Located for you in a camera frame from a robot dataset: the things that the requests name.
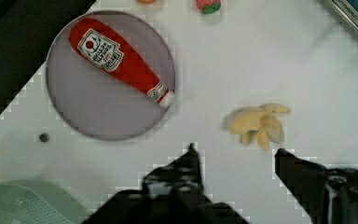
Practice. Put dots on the plush orange slice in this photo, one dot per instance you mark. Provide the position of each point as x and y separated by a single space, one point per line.
147 2

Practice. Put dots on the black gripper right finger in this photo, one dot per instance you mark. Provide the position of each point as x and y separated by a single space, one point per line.
328 195

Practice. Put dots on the red plush ketchup bottle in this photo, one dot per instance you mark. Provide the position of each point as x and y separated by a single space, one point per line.
109 51

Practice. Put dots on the grey round plate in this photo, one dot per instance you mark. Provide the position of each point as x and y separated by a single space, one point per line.
96 104

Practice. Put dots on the yellow peeled plush banana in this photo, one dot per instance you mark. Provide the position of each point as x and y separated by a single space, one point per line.
259 123

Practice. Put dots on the green plastic colander basket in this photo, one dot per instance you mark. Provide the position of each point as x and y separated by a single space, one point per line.
38 202

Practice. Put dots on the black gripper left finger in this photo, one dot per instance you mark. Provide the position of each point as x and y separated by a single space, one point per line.
170 194

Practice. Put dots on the plush strawberry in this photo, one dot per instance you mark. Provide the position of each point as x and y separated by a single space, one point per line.
208 6

